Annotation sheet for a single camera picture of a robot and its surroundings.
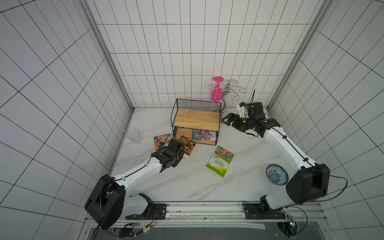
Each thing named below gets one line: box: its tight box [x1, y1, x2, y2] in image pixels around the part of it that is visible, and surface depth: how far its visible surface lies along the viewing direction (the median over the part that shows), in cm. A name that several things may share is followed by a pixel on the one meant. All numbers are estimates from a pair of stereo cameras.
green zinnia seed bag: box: [206, 145, 234, 178], surface depth 92 cm
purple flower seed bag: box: [192, 128, 217, 141], surface depth 102 cm
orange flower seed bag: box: [179, 135, 196, 160], surface depth 96 cm
